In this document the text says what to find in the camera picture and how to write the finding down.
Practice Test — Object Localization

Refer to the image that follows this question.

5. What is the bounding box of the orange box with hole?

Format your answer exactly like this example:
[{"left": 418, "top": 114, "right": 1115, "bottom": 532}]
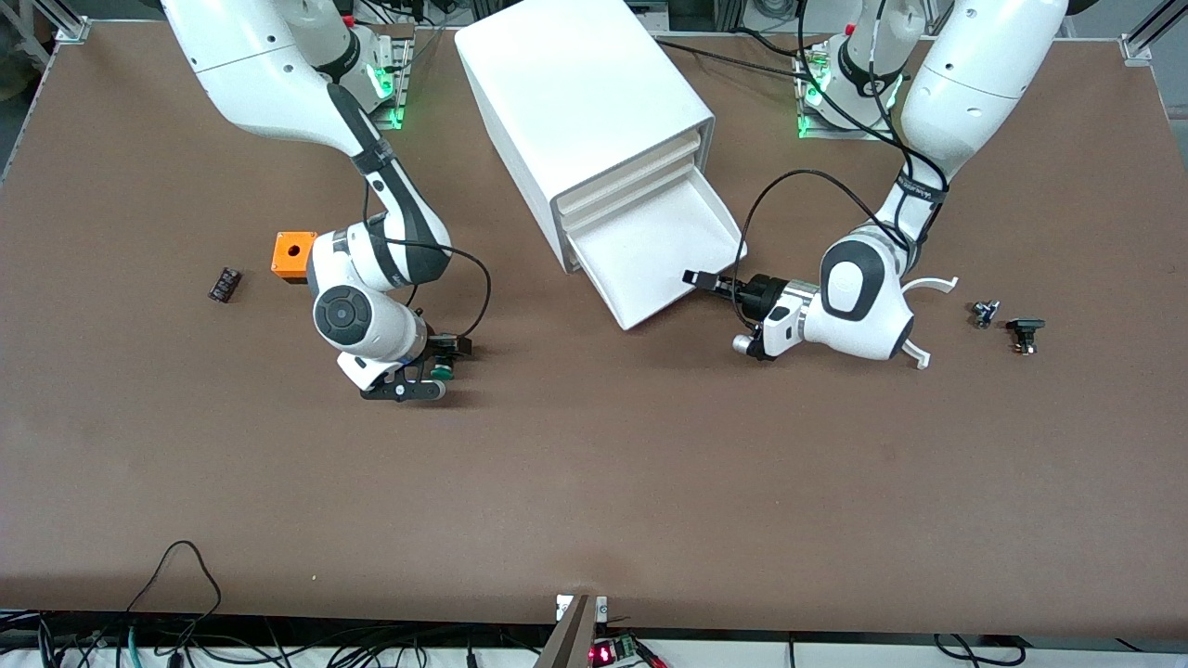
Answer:
[{"left": 271, "top": 231, "right": 318, "bottom": 284}]

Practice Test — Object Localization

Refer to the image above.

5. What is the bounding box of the white semicircular plastic clamp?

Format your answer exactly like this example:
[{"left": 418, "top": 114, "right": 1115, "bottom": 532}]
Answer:
[{"left": 898, "top": 276, "right": 959, "bottom": 370}]

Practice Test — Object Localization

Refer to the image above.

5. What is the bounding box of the circuit board with red light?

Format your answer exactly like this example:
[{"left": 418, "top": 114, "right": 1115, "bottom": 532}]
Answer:
[{"left": 589, "top": 636, "right": 669, "bottom": 668}]

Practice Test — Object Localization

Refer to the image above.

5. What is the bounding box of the aluminium profile corner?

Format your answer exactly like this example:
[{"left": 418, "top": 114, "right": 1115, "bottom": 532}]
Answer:
[
  {"left": 28, "top": 0, "right": 91, "bottom": 43},
  {"left": 1118, "top": 0, "right": 1188, "bottom": 66}
]

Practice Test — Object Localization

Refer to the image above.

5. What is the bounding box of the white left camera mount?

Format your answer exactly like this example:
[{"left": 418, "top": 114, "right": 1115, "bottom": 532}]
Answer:
[{"left": 759, "top": 283, "right": 820, "bottom": 361}]

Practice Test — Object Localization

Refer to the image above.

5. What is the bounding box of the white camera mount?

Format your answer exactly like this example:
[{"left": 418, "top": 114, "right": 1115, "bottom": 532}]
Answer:
[
  {"left": 759, "top": 283, "right": 820, "bottom": 361},
  {"left": 337, "top": 351, "right": 402, "bottom": 391}
]

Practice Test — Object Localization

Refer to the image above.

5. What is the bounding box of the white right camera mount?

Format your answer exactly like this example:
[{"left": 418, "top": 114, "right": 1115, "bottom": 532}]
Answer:
[{"left": 337, "top": 351, "right": 402, "bottom": 391}]

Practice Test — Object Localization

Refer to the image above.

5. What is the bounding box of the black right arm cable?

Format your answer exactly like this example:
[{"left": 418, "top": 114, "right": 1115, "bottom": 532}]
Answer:
[{"left": 362, "top": 139, "right": 493, "bottom": 340}]

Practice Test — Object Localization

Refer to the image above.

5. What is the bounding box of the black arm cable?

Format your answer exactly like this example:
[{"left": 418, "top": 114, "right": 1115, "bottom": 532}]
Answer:
[
  {"left": 730, "top": 0, "right": 949, "bottom": 328},
  {"left": 362, "top": 139, "right": 493, "bottom": 340}
]

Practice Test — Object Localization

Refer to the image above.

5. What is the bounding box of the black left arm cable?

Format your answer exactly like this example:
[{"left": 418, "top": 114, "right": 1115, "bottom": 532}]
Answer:
[{"left": 730, "top": 0, "right": 949, "bottom": 328}]

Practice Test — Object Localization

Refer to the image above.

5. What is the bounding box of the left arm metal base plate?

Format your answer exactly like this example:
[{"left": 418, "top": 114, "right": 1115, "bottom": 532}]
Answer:
[{"left": 794, "top": 42, "right": 897, "bottom": 142}]

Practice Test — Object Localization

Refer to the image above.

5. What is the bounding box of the black cable on table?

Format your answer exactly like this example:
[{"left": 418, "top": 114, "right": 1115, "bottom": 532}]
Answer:
[{"left": 650, "top": 37, "right": 818, "bottom": 84}]

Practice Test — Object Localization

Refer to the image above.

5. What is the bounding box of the black push button switch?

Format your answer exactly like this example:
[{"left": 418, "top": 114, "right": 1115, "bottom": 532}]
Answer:
[{"left": 1006, "top": 317, "right": 1047, "bottom": 356}]

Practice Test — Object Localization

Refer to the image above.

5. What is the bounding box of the thin black looped cable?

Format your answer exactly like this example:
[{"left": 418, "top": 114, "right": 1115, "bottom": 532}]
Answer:
[{"left": 121, "top": 540, "right": 224, "bottom": 641}]

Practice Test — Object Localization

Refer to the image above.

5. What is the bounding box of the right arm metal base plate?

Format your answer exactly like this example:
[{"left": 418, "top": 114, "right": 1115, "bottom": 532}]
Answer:
[{"left": 357, "top": 23, "right": 415, "bottom": 131}]

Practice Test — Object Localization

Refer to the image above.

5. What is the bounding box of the tangled black cable bundle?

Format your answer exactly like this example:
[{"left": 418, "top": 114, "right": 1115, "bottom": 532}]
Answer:
[{"left": 0, "top": 610, "right": 549, "bottom": 668}]

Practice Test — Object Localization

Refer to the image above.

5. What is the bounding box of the grey post with brackets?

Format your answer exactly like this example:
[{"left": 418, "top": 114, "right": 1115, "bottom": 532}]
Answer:
[{"left": 534, "top": 594, "right": 609, "bottom": 668}]

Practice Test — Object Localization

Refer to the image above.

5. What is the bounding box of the black cable loop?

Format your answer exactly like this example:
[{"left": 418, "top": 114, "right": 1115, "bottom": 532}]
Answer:
[{"left": 933, "top": 634, "right": 1027, "bottom": 667}]

